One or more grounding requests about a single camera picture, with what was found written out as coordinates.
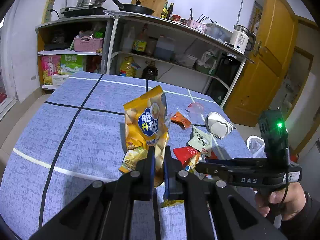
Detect white paper cup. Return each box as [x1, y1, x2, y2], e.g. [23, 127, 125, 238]
[205, 112, 234, 139]

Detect yellow chip bag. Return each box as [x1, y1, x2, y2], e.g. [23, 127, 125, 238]
[119, 85, 170, 196]

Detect orange sauce packet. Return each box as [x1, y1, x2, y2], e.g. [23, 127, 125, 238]
[170, 111, 191, 129]

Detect white trash bin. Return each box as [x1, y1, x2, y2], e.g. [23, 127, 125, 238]
[246, 135, 266, 158]

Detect person's right hand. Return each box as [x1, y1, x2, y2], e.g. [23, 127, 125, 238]
[255, 182, 306, 220]

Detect red snack wrapper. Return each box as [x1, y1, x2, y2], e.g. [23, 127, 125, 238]
[173, 146, 217, 168]

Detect pale green snack packet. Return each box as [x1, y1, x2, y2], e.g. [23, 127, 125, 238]
[187, 126, 212, 157]

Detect clear pink plastic wrapper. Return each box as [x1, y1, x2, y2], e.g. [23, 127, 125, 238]
[185, 102, 204, 121]

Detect yellow wooden door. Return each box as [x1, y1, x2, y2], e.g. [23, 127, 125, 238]
[223, 0, 298, 127]

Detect blue checked tablecloth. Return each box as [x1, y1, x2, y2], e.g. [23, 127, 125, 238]
[1, 72, 252, 239]

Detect dark soy sauce jug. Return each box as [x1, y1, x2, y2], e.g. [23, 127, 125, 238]
[142, 61, 158, 81]

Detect yellow cooking oil jug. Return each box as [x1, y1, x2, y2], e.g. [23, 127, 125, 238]
[119, 56, 140, 77]

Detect white electric kettle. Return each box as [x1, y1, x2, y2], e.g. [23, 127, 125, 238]
[229, 24, 256, 54]

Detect grey blue plastic canister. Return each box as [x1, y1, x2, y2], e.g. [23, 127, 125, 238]
[153, 35, 175, 61]

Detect brown sauce bottle yellow label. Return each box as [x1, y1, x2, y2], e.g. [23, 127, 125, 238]
[132, 24, 148, 54]

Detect clear white plastic bottle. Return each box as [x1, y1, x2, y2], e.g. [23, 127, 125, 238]
[121, 26, 135, 53]

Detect green milk carton box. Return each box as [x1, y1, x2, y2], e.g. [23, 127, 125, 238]
[61, 54, 87, 75]

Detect grey metal shelf rack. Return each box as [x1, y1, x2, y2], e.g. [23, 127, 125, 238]
[35, 12, 249, 106]

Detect pink chopstick holder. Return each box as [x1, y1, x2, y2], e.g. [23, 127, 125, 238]
[187, 9, 209, 33]

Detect pink plastic basket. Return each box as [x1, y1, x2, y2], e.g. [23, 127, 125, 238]
[74, 36, 104, 52]

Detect pink snack bag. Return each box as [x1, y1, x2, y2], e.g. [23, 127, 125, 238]
[41, 55, 61, 85]

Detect green glass bottle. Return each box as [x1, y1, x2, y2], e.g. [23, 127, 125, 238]
[160, 1, 168, 19]

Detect dark glass bottle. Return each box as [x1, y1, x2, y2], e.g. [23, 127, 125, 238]
[166, 2, 174, 20]

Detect black frying pan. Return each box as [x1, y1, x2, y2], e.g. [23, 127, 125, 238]
[112, 0, 155, 15]

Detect black induction cooktop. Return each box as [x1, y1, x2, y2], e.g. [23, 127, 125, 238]
[60, 5, 106, 18]

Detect power strip on wall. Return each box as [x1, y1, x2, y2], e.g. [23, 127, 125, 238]
[41, 0, 55, 24]

